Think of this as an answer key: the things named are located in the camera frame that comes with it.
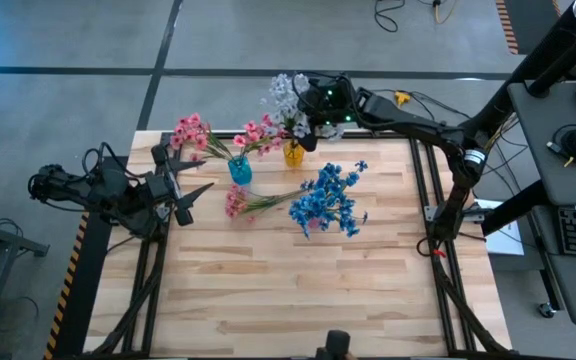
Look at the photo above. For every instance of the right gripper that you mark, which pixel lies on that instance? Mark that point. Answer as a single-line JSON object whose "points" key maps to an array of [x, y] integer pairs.
{"points": [[333, 102]]}

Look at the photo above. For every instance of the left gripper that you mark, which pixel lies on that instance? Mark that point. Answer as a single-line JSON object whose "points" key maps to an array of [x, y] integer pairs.
{"points": [[163, 187]]}

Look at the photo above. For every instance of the pink artificial flower bunch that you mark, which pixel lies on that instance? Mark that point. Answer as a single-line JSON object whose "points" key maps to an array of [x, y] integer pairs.
{"points": [[190, 132], [238, 200], [253, 136]]}

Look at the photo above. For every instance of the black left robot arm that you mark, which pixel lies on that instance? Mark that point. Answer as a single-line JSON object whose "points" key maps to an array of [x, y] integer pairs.
{"points": [[113, 190]]}

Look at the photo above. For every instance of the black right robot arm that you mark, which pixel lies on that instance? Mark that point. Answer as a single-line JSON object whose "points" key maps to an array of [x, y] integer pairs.
{"points": [[418, 125]]}

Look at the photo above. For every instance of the teal glass vase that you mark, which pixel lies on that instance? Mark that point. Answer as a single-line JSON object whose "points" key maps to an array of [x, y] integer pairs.
{"points": [[240, 172]]}

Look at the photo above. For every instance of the yellow glass vase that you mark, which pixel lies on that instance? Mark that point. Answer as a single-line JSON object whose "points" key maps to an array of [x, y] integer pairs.
{"points": [[293, 156]]}

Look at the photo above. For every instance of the yellow power plug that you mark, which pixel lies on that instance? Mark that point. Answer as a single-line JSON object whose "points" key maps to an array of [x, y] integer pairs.
{"points": [[401, 96]]}

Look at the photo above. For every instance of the black striped floor mat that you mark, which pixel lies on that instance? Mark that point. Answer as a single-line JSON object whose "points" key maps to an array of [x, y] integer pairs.
{"points": [[523, 20]]}

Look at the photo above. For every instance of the black desk leg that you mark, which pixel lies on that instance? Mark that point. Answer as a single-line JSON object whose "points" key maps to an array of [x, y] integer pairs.
{"points": [[518, 205]]}

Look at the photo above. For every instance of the black tower fan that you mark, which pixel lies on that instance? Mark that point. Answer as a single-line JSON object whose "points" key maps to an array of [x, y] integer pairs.
{"points": [[543, 55]]}

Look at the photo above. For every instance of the white paper sheet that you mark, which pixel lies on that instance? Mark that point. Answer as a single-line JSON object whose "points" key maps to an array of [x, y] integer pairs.
{"points": [[505, 242]]}

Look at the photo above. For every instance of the grey desk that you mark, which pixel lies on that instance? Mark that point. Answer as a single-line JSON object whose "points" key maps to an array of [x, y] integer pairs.
{"points": [[543, 175]]}

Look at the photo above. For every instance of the black rounded object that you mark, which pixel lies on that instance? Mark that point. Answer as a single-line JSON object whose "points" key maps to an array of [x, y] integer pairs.
{"points": [[338, 345]]}

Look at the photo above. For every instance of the caster wheel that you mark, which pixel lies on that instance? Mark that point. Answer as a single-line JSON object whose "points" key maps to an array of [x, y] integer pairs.
{"points": [[546, 310]]}

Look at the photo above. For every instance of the black aluminium table frame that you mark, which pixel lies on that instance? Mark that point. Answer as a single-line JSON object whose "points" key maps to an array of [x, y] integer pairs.
{"points": [[220, 133]]}

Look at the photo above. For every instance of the silver mounting bracket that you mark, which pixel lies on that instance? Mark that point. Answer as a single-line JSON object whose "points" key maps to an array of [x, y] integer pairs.
{"points": [[431, 213]]}

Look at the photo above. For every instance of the black base plate hazard stripe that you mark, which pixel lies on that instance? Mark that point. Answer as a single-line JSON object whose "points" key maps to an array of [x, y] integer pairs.
{"points": [[80, 300]]}

